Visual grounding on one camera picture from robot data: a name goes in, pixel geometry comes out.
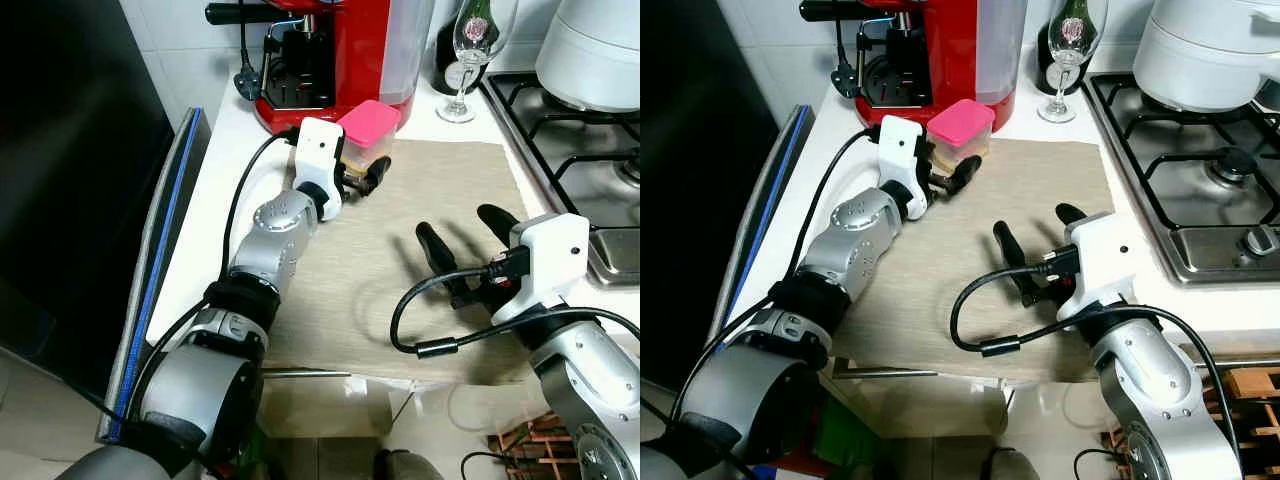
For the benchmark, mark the white cooking pot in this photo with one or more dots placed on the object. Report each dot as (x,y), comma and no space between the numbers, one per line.
(1210,50)
(600,50)

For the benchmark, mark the robot right leg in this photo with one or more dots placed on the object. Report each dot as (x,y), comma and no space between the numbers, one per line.
(405,468)
(1015,466)

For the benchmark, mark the steel gas hob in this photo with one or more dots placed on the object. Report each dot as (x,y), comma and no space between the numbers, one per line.
(580,170)
(1180,170)

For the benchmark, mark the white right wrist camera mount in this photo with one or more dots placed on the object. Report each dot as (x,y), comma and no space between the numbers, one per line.
(1115,260)
(550,255)

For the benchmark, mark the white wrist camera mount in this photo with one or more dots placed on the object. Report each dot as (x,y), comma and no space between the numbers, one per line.
(320,150)
(905,150)
(1115,260)
(550,255)

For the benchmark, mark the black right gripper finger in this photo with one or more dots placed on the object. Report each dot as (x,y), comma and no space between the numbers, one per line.
(443,262)
(500,220)
(1020,262)
(1073,214)

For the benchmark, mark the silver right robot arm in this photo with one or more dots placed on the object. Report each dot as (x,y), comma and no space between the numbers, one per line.
(1150,390)
(590,390)

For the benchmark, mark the red coffee machine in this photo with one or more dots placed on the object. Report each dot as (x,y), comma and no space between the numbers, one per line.
(360,60)
(960,60)

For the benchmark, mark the clear wine glass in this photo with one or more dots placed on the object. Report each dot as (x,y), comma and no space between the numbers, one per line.
(470,60)
(1070,60)

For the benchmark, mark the dark steel fridge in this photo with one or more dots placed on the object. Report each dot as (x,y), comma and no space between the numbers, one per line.
(700,150)
(70,150)

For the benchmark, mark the dark wine bottle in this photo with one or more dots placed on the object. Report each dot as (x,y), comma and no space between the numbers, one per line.
(1047,60)
(445,60)

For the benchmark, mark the white kitchen cabinet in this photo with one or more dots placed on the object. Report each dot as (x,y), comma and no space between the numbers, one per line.
(930,430)
(320,420)

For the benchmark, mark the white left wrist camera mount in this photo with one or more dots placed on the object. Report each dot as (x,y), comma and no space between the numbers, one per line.
(320,150)
(905,150)

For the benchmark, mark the wooden slat rack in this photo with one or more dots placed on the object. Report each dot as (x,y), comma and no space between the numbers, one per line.
(1250,400)
(530,450)

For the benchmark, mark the red plastic board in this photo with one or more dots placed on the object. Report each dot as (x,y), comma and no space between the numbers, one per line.
(800,467)

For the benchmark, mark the pink-lidded food container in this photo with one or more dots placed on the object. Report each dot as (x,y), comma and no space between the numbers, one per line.
(370,120)
(960,118)

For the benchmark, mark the beige cloth mat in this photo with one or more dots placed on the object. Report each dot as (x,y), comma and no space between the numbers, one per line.
(960,250)
(400,200)

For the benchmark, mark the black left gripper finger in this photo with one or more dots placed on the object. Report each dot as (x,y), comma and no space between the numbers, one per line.
(965,174)
(377,175)

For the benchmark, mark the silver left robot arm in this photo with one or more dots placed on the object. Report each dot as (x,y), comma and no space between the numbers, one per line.
(850,240)
(275,240)

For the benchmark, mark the green plastic board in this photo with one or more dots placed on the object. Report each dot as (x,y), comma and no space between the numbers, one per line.
(840,435)
(250,450)

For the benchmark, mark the grey board with blue edge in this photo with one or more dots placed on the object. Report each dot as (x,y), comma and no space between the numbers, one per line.
(150,280)
(770,210)

